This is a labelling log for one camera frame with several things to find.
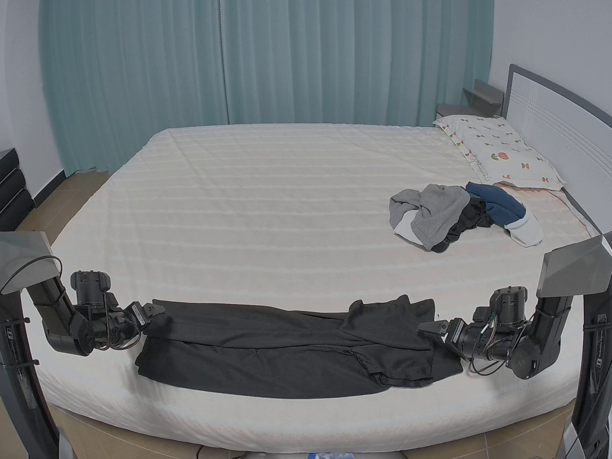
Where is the black T-shirt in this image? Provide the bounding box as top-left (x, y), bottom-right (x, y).
top-left (135, 295), bottom-right (464, 399)

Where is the bed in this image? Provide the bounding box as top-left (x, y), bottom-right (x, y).
top-left (26, 63), bottom-right (612, 450)

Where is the white printed pillow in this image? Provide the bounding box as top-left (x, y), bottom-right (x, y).
top-left (433, 114), bottom-right (566, 191)

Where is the blue-green curtain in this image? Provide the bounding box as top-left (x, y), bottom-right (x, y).
top-left (39, 0), bottom-right (230, 177)
top-left (220, 0), bottom-right (494, 127)

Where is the black chest of drawers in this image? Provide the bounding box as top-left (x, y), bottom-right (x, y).
top-left (0, 148), bottom-right (35, 230)

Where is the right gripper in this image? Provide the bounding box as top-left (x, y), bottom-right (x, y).
top-left (417, 318), bottom-right (481, 356)

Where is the black cable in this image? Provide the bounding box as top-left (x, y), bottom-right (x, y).
top-left (196, 443), bottom-right (244, 459)

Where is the pile of clothes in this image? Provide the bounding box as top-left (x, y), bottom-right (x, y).
top-left (388, 182), bottom-right (544, 253)

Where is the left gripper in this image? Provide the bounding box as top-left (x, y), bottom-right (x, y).
top-left (125, 302), bottom-right (166, 331)

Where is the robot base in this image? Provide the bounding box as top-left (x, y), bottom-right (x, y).
top-left (241, 450), bottom-right (383, 459)

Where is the grey bedside table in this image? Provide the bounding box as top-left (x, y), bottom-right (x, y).
top-left (435, 78), bottom-right (505, 118)

